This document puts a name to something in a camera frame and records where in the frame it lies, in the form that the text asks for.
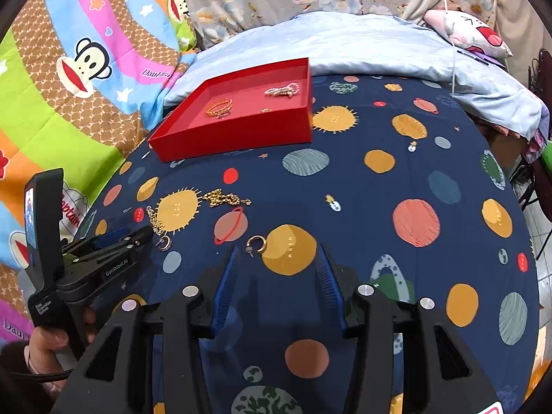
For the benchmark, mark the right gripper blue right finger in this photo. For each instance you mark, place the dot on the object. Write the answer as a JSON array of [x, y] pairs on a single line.
[[330, 287]]

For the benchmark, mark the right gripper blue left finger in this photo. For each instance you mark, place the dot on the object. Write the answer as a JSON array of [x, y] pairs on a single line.
[[226, 275]]

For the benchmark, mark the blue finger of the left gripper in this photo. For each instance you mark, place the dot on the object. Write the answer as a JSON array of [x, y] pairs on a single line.
[[100, 241], [139, 238]]

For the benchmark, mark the gold hoop earring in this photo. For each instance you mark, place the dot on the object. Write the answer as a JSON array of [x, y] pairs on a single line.
[[256, 245]]

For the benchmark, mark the red jewelry tray box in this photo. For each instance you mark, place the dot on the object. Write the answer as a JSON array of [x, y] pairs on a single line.
[[261, 106]]

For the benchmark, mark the person's left hand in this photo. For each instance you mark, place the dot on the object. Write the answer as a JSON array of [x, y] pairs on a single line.
[[45, 343]]

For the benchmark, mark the navy planet pattern bedsheet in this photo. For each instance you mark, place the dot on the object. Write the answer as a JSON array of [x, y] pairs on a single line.
[[398, 184]]

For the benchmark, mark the colourful monkey cartoon blanket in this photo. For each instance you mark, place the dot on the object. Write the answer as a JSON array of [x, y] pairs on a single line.
[[82, 82]]

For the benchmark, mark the light blue pillow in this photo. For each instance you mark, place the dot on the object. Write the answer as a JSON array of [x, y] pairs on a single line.
[[339, 43]]

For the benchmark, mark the pink cartoon plush pillow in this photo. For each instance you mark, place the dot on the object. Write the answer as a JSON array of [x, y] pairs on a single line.
[[467, 32]]

